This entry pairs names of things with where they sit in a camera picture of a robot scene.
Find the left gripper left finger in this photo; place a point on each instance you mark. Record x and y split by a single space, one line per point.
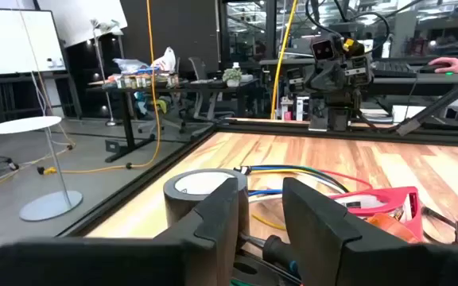
133 262

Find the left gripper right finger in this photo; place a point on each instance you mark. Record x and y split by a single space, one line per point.
352 262

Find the black tape roll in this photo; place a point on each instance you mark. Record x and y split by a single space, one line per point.
177 206

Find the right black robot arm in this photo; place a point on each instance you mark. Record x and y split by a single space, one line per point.
338 117

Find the black keyboard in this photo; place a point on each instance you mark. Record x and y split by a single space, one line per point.
394 69

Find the red tape dispenser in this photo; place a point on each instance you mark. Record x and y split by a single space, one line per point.
388 196

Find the black and blue screwdriver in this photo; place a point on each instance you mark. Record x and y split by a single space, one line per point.
276 250

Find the small potted plant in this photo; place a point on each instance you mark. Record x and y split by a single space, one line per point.
232 75

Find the black computer desk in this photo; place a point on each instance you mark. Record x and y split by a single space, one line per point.
431 85

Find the black computer mouse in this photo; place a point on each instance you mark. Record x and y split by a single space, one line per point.
431 68

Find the person's hand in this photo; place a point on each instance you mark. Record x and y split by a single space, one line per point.
451 64

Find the grey office chair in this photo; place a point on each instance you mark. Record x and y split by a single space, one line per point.
153 115
205 91

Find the white plastic bag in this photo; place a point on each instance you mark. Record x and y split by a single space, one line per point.
165 61

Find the white floor lamp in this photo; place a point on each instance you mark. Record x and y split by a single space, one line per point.
101 71

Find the whiteboard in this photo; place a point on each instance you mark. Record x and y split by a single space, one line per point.
14 39

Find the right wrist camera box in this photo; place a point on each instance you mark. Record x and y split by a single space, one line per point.
323 48

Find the black aluminium table frame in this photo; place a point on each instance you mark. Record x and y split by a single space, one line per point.
332 135

